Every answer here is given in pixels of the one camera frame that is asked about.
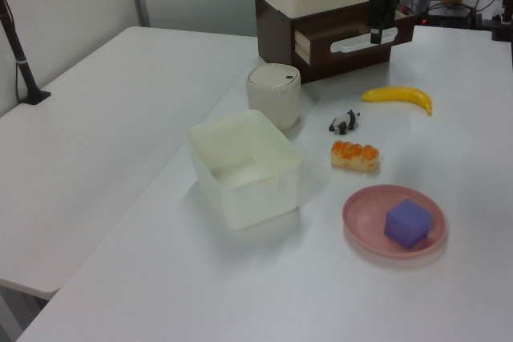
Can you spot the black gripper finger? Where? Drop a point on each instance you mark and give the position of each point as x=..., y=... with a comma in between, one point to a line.
x=389, y=7
x=376, y=17

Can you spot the yellow toy banana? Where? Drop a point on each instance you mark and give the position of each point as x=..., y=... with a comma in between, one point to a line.
x=401, y=93

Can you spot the dark brown drawer cabinet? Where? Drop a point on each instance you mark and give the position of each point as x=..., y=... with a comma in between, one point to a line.
x=276, y=33

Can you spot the black and white panda toy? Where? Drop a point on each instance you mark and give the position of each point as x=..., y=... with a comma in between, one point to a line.
x=342, y=121

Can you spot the orange glazed toy bread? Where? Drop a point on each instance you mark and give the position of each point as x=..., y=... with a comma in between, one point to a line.
x=354, y=155

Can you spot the black electronics box red light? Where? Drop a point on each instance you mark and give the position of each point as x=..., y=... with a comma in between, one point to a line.
x=447, y=15

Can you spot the small white lidded trash can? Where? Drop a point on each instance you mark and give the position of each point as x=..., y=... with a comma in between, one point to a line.
x=274, y=99

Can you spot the pink round plate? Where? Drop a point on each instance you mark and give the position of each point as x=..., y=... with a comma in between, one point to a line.
x=364, y=218

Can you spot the purple cube block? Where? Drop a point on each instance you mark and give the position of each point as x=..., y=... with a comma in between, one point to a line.
x=406, y=224

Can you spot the white plastic storage bin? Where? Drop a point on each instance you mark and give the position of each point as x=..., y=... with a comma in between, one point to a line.
x=256, y=202

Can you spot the black clamp mount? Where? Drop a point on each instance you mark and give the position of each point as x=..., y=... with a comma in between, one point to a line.
x=499, y=23

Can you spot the black camera stand pole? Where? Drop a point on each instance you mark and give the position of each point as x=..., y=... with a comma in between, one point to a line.
x=22, y=65

